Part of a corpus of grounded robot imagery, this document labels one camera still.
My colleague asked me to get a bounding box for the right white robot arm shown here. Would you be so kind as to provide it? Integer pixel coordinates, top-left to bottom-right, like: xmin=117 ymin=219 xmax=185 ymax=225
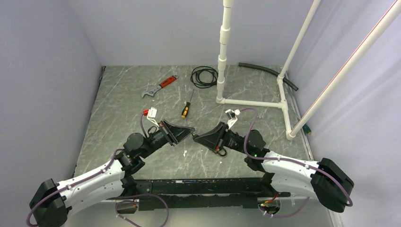
xmin=192 ymin=122 xmax=354 ymax=213

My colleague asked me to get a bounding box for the black foam tube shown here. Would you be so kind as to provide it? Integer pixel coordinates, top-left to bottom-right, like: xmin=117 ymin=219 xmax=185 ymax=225
xmin=238 ymin=62 xmax=299 ymax=92

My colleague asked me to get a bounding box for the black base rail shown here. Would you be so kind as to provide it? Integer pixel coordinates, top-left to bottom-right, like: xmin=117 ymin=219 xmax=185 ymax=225
xmin=116 ymin=177 xmax=290 ymax=211

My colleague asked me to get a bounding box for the coiled black cable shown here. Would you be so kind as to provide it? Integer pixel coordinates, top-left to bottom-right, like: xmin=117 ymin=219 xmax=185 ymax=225
xmin=190 ymin=66 xmax=219 ymax=89

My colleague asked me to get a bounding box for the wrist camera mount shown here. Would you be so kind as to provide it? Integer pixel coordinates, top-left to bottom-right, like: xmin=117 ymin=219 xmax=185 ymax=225
xmin=225 ymin=109 xmax=241 ymax=129
xmin=142 ymin=107 xmax=159 ymax=128

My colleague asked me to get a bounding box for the black padlock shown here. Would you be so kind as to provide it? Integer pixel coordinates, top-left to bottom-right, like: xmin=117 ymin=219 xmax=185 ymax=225
xmin=216 ymin=148 xmax=227 ymax=157

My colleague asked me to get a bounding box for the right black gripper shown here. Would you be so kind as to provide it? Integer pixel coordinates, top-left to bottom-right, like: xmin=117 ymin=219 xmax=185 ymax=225
xmin=194 ymin=122 xmax=251 ymax=155

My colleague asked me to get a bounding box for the red handled adjustable wrench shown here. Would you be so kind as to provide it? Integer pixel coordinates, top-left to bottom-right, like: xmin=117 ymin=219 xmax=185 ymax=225
xmin=141 ymin=75 xmax=179 ymax=98

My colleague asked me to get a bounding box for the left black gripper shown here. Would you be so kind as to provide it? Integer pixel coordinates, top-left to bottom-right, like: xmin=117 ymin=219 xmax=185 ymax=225
xmin=140 ymin=119 xmax=194 ymax=158

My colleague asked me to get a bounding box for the white PVC pipe frame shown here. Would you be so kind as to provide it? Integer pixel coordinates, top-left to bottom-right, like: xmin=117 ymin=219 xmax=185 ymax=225
xmin=215 ymin=0 xmax=401 ymax=141

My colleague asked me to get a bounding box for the purple cable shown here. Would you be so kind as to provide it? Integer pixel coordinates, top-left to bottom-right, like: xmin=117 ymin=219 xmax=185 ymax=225
xmin=114 ymin=193 xmax=170 ymax=227

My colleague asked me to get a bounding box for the yellow black screwdriver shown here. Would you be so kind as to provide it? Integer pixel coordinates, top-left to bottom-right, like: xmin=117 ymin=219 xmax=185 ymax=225
xmin=181 ymin=89 xmax=194 ymax=118

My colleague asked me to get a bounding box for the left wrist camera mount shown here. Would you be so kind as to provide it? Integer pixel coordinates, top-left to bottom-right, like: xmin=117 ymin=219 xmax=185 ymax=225
xmin=142 ymin=107 xmax=159 ymax=128

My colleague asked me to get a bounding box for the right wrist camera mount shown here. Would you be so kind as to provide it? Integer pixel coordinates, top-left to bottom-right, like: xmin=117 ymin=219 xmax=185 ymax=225
xmin=225 ymin=109 xmax=241 ymax=129

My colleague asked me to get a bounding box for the green orange screwdriver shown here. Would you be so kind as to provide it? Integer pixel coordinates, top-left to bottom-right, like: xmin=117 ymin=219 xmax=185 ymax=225
xmin=302 ymin=124 xmax=312 ymax=134

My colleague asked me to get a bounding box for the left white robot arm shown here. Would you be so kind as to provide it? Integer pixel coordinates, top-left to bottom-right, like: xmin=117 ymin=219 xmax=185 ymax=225
xmin=26 ymin=120 xmax=195 ymax=227

